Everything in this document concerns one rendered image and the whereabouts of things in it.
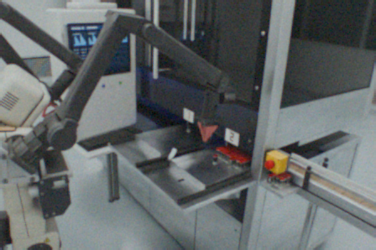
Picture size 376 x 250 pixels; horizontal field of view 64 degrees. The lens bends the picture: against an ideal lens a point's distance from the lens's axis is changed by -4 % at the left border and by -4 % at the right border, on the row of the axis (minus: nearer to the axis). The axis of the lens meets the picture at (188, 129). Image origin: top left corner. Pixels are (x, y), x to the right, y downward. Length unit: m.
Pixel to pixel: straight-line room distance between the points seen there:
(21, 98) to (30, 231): 0.48
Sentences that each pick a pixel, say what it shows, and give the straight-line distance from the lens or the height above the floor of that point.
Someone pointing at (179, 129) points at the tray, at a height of 0.89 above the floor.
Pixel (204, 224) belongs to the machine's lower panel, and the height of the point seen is 0.41.
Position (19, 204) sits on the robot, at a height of 0.93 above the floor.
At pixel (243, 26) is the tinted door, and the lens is 1.38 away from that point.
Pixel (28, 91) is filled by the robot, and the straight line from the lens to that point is 1.04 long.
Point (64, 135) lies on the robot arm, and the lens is 0.92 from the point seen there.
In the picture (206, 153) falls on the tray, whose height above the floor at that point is 0.89.
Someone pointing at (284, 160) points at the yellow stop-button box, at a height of 1.02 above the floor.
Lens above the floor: 1.60
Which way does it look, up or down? 22 degrees down
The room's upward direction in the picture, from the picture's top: 3 degrees clockwise
